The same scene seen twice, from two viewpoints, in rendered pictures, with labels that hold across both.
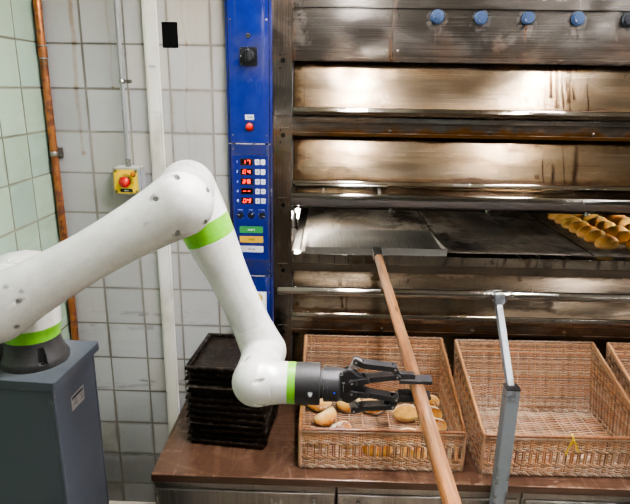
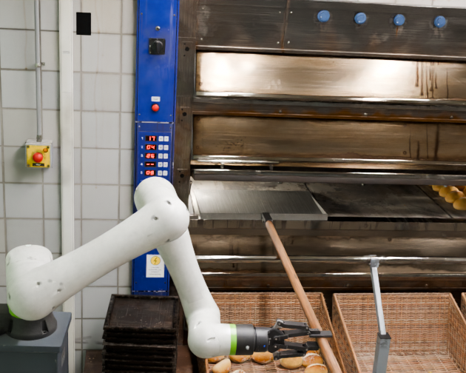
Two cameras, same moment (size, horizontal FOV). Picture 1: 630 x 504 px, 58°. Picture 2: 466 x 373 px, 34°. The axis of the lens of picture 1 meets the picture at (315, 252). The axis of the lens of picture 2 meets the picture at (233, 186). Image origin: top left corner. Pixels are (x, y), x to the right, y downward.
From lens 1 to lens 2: 1.08 m
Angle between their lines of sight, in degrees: 9
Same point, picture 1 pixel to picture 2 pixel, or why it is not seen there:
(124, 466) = not seen: outside the picture
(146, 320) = not seen: hidden behind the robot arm
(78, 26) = not seen: outside the picture
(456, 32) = (339, 29)
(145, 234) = (147, 242)
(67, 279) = (92, 274)
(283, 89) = (186, 74)
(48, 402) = (52, 360)
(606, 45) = (462, 44)
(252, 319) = (199, 293)
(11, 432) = not seen: outside the picture
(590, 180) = (449, 155)
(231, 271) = (186, 258)
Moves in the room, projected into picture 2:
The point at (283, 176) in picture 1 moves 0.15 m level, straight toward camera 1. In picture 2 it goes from (183, 150) to (188, 160)
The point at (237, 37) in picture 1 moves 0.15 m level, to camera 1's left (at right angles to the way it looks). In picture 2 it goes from (147, 29) to (107, 27)
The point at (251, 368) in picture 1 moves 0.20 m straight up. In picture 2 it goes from (205, 330) to (208, 267)
